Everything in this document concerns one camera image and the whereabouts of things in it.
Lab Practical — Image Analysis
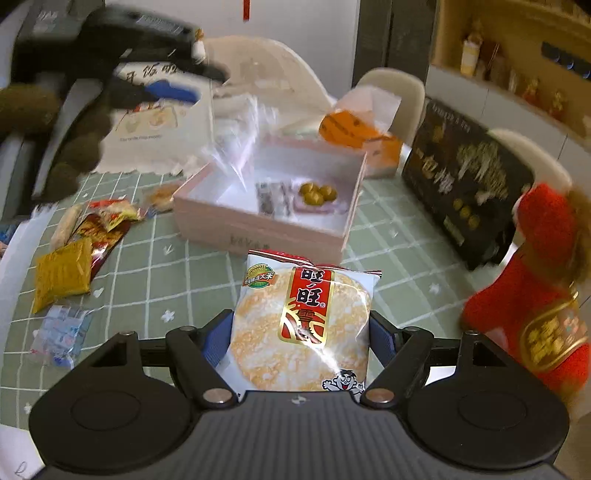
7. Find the yellow snack packet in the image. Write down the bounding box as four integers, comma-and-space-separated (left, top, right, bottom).
33, 237, 93, 315

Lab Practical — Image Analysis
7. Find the cartoon print mesh food cover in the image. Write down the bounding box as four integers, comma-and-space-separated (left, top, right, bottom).
102, 37, 338, 175

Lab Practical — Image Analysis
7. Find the pink cardboard box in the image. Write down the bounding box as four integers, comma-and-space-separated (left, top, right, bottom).
173, 141, 368, 264

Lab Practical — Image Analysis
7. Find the green olive packet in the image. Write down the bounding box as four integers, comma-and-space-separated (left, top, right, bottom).
256, 180, 348, 217

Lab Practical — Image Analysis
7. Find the red plush toy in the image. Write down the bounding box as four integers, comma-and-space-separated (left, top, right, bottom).
462, 182, 591, 407

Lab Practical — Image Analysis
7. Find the round rice cracker packet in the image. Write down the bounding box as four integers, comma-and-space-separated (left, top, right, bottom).
217, 249, 383, 398

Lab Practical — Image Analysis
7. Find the pale yellow cup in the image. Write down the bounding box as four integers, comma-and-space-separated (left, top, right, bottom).
461, 39, 484, 77

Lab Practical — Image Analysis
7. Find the black gold printed bag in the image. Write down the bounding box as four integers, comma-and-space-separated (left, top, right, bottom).
401, 97, 536, 271

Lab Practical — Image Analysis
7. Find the red foil snack packet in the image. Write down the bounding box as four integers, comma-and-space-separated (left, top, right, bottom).
69, 215, 130, 282

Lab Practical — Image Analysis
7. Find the green checked tablecloth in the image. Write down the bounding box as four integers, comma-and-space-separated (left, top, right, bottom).
0, 171, 522, 416

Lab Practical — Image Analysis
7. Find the wooden wall shelf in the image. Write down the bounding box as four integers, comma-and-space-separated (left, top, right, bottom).
429, 0, 591, 153

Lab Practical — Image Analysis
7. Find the white tissue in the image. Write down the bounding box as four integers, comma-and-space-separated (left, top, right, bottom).
332, 85, 402, 134

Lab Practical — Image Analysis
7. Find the orange tissue box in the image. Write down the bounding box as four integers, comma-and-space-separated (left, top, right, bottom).
318, 113, 404, 178

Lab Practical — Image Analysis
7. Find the sesame bar packet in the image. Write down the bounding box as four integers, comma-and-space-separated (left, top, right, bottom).
50, 205, 84, 252

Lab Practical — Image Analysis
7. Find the small cake packet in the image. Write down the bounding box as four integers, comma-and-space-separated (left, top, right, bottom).
143, 185, 181, 213

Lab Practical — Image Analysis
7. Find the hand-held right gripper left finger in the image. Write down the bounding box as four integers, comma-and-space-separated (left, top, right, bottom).
91, 310, 237, 408

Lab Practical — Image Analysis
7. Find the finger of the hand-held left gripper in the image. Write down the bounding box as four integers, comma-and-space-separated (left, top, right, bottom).
172, 50, 232, 86
107, 78, 200, 110

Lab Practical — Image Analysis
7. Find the blue white clear packet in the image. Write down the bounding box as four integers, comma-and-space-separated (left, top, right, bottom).
27, 305, 93, 370

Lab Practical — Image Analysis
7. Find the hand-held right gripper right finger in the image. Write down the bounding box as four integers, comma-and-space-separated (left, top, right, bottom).
361, 310, 497, 407

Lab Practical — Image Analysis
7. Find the person's left hand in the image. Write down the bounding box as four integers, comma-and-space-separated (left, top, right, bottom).
32, 105, 117, 204

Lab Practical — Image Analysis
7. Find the beige chair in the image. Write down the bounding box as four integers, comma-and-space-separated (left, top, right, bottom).
355, 68, 426, 148
489, 129, 573, 195

